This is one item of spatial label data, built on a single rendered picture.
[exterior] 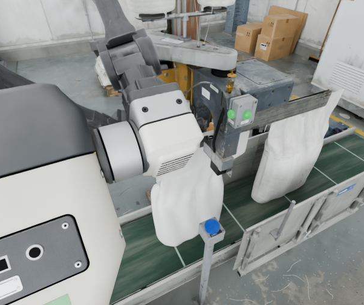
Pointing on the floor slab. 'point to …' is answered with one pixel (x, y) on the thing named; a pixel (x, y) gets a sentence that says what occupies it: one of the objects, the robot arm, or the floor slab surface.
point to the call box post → (205, 273)
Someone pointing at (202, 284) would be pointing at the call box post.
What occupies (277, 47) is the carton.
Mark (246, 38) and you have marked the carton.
